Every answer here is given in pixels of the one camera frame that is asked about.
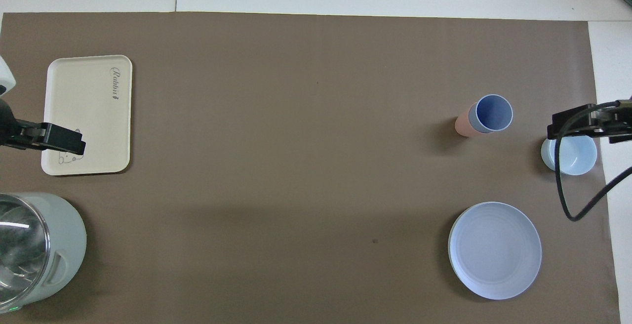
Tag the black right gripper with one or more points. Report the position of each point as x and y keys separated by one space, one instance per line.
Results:
x=614 y=116

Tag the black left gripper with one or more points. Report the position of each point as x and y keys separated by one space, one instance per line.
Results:
x=22 y=134

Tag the blue plastic cup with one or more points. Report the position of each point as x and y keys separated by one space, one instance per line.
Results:
x=493 y=112

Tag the pink plastic cup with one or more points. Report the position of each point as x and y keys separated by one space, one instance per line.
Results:
x=462 y=125

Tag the cream tray with Rabbit print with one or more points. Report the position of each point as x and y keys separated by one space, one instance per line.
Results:
x=84 y=116

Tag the light blue bowl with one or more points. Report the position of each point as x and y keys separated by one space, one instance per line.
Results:
x=575 y=158

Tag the pale blue round plate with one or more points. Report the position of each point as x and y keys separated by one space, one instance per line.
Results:
x=493 y=250

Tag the brown paper table mat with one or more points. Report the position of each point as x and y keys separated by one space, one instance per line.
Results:
x=306 y=166

